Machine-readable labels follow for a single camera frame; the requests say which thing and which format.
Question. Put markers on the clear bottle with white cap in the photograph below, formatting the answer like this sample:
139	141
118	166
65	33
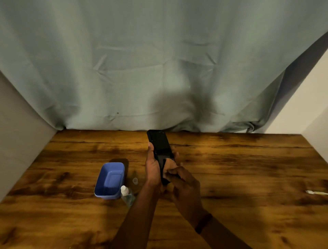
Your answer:
127	196

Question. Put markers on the small tan cleaning pad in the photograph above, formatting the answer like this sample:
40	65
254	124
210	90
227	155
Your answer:
169	164

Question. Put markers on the black smartphone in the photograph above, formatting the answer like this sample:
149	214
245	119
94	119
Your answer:
160	145

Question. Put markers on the dark wristband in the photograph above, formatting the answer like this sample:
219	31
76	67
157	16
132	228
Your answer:
203	223

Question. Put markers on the blue plastic container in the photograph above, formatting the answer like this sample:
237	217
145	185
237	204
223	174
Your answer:
110	180

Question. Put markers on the person's right hand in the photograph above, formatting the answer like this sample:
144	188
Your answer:
188	191

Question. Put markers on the person's right fingers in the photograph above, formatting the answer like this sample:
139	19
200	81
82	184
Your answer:
174	174

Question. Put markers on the person's left hand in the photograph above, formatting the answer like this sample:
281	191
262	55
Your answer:
152	169

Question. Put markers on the small clear plastic cap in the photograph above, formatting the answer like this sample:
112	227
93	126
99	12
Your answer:
135	181

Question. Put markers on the person's right forearm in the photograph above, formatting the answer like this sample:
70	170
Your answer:
223	237

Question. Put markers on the grey-green cloth curtain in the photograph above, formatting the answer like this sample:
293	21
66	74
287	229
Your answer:
153	56

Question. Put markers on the person's left forearm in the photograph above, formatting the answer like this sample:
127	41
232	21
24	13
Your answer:
139	218

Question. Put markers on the person's left thumb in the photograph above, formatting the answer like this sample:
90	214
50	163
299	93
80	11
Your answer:
151	151

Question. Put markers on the small white strip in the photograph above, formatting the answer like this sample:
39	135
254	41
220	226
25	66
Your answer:
316	192

